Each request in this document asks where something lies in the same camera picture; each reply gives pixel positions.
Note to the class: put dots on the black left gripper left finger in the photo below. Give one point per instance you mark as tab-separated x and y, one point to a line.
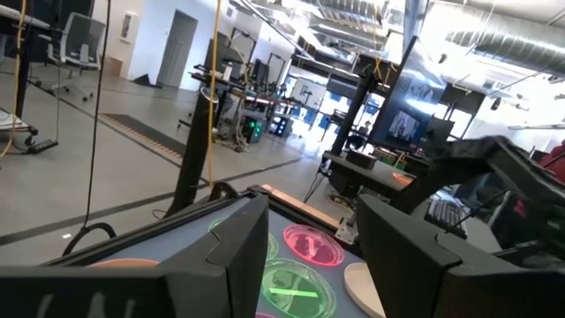
220	274

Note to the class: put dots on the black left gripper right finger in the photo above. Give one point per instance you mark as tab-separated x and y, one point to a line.
410	274

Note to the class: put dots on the beige plastic plate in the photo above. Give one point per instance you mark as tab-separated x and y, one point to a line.
359	287

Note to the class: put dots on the pink transparent plastic plate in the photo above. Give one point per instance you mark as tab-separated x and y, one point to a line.
313	245
265	315

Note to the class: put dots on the green transparent plastic plate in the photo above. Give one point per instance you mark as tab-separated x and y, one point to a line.
287	282

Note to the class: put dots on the orange plastic plate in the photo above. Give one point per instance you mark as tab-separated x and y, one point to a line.
123	263

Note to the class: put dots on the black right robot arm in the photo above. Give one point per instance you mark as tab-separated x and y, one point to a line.
507	168

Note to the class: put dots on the black keyboard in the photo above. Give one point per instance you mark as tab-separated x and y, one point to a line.
446	216

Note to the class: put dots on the wooden side board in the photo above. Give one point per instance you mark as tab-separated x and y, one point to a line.
300	205

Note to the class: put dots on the black work desk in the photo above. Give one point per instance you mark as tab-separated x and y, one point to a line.
375	174

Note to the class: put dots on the computer tower with green lights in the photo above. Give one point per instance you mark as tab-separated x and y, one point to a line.
252	130

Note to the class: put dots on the black hazard-striped floor mat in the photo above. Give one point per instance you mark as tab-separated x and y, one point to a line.
145	132

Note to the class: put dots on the large black monitor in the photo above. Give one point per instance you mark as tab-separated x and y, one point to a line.
410	88

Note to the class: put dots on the black power strip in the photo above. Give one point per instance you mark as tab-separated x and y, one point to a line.
42	146

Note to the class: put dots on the grey door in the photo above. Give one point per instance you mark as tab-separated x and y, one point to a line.
176	53

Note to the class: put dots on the cardboard box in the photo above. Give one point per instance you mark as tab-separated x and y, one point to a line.
114	67

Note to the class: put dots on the white rolling cart base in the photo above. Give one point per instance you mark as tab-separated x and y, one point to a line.
13	121

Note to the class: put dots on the white office chair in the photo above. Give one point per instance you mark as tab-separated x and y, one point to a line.
81	37

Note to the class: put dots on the black table frame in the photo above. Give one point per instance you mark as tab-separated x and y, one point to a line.
145	232

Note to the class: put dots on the black camera stand pole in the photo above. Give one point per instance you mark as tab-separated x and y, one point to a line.
194	154

